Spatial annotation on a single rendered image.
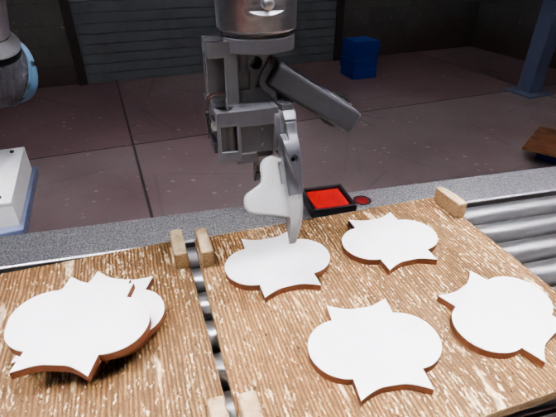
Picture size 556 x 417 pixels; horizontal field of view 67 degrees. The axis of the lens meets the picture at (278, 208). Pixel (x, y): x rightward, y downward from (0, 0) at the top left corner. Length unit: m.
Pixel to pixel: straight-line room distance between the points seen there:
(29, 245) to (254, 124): 0.44
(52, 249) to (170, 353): 0.30
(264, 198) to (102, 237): 0.34
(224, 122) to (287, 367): 0.25
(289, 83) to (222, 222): 0.33
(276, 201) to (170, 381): 0.20
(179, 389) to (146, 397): 0.03
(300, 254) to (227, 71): 0.27
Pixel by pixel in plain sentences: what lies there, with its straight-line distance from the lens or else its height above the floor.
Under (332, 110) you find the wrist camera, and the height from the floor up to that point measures 1.15.
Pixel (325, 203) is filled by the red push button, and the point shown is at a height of 0.93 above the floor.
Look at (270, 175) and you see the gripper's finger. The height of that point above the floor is 1.10.
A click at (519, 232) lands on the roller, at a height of 0.91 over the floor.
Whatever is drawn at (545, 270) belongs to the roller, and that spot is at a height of 0.92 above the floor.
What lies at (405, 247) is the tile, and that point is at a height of 0.95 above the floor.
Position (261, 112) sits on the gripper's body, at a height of 1.16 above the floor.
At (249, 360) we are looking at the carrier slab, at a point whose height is 0.94.
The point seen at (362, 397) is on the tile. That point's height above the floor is 0.95.
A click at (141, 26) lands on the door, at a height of 0.54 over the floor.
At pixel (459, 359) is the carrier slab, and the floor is 0.94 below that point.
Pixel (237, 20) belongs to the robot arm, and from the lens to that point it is 0.40.
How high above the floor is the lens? 1.30
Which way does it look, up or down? 32 degrees down
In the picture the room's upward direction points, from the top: straight up
